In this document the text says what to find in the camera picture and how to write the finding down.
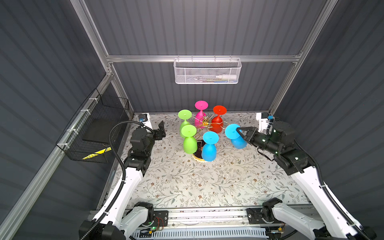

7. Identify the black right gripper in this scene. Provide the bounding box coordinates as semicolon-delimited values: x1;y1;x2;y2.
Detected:
235;126;279;156

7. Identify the blue wine glass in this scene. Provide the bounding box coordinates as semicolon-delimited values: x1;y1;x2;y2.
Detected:
225;124;247;149
202;132;219;162

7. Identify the blue wine glass front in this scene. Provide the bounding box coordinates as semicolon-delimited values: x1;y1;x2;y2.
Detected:
202;132;219;162

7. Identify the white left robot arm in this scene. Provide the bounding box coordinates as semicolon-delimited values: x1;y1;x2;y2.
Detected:
79;121;166;240

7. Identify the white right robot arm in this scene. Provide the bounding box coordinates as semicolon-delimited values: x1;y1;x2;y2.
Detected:
229;121;377;240

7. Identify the green wine glass back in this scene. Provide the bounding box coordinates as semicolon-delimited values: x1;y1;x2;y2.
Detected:
178;110;192;139

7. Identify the green wine glass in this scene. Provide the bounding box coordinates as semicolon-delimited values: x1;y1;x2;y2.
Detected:
181;125;198;154
178;110;192;139

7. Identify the red wine glass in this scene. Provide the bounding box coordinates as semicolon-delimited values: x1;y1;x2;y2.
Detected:
210;106;227;134

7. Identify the green wine glass front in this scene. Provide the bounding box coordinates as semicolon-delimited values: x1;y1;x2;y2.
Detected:
181;125;198;154

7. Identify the gold wine glass rack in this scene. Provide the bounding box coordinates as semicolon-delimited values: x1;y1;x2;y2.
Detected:
194;115;229;162

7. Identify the magenta wine glass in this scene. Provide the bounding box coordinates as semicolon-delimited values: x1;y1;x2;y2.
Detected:
195;101;209;129

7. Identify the white marker in basket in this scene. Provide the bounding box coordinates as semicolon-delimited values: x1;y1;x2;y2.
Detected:
215;75;238;81

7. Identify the white perforated vent cover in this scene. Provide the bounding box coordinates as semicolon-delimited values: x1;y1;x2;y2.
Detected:
132;227;269;240

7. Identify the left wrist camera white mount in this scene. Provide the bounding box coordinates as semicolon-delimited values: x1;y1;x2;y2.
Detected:
138;113;153;129

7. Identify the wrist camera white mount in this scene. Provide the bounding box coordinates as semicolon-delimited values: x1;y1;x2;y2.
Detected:
256;112;274;134
138;113;153;129

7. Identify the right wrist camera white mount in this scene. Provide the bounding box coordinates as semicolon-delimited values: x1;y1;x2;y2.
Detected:
256;112;274;134

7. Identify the white wire mesh basket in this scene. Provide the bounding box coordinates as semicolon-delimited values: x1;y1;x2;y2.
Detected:
173;58;242;85

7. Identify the black wire basket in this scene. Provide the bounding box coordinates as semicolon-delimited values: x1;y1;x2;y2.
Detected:
57;91;130;164

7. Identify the left black corrugated cable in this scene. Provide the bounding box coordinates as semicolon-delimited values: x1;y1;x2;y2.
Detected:
79;120;155;240

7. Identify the black corrugated cable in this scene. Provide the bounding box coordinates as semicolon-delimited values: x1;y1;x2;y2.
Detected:
79;120;155;240
293;139;365;240

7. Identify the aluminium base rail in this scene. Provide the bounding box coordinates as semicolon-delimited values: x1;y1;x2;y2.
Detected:
89;204;319;232

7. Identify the right black corrugated cable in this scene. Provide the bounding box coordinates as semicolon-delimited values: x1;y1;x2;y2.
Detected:
293;139;365;240

